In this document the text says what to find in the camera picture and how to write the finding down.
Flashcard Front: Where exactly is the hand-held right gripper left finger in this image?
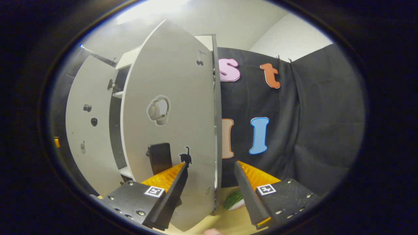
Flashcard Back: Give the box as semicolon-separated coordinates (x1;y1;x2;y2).
90;162;189;231

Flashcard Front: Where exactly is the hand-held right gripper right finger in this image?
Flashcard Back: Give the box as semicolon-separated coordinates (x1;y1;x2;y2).
234;161;322;229

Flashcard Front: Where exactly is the white cabinet door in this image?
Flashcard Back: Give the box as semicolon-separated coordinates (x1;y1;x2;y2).
65;55;134;197
120;19;223;232

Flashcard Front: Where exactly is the white and grey cabinet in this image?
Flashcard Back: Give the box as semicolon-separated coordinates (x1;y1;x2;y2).
109;34;218;183

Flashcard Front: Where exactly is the green striped toy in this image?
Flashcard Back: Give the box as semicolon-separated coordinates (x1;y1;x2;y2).
223;190;245;211

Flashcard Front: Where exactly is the black backdrop cloth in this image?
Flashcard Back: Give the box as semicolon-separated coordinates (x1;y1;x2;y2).
49;44;365;197

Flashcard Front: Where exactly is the black right door handle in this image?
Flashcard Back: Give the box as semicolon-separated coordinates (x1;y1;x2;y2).
146;142;173;177

